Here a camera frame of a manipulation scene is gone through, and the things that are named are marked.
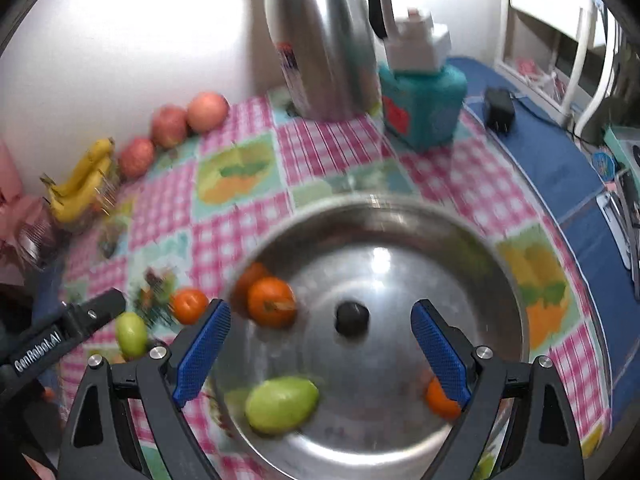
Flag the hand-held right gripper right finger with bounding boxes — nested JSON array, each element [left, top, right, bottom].
[[410, 299, 586, 480]]

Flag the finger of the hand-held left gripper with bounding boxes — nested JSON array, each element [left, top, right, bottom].
[[59, 288, 127, 341]]

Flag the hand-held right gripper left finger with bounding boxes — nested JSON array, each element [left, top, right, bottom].
[[57, 298, 232, 480]]

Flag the green oval fruit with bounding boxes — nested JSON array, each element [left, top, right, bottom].
[[115, 311, 150, 358], [245, 376, 321, 436]]

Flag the orange tangerine with stem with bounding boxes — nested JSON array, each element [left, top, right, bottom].
[[247, 276, 297, 330]]

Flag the dark purple fruit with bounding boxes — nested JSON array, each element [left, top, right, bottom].
[[335, 301, 371, 336]]

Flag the stainless steel bowl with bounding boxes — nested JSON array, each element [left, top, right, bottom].
[[214, 195, 531, 480]]

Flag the yellow banana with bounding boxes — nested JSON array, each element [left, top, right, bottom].
[[50, 157, 113, 223], [52, 137, 116, 196]]

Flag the clear plastic fruit container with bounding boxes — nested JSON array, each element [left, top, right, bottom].
[[65, 170, 123, 233]]

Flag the pink flower bouquet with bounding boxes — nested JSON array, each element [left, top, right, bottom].
[[0, 140, 66, 271]]

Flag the pink plaid fruit-print tablecloth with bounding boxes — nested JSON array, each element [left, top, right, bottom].
[[60, 87, 613, 480]]

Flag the red apple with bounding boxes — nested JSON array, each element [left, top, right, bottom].
[[187, 91, 230, 133], [151, 105, 191, 149], [117, 137, 156, 179]]

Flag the blue tablecloth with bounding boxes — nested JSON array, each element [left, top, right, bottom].
[[445, 56, 640, 461]]

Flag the round blue sticker item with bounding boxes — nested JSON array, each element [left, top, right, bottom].
[[591, 151, 616, 181]]

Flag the teal box with red label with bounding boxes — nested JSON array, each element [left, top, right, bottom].
[[378, 62, 468, 153]]

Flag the black power adapter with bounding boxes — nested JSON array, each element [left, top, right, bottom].
[[482, 87, 517, 135]]

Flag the white plug box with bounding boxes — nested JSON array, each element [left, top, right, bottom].
[[385, 10, 452, 73]]

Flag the stainless steel thermos jug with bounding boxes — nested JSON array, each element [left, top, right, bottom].
[[263, 0, 393, 121]]

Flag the white shelf rack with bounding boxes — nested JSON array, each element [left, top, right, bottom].
[[500, 0, 616, 141]]

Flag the black cable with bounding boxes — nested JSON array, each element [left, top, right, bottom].
[[515, 95, 601, 151]]

